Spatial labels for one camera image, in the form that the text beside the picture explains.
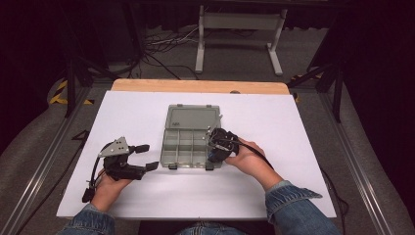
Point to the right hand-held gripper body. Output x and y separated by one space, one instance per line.
225 143

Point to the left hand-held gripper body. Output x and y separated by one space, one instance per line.
115 149

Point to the clear grey compartment box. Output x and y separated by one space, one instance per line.
186 147

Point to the person's right hand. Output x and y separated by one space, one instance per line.
249 161

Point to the person's left hand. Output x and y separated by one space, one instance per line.
107 192

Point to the white table board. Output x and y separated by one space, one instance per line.
130 111

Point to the black tripod stand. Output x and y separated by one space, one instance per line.
70 88
337 94

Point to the yellow black hazard tape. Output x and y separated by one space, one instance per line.
58 96

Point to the person's denim lap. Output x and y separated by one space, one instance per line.
210 229

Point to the white metal stand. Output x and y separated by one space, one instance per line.
239 21

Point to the aluminium floor rail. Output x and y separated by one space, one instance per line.
42 169
352 163

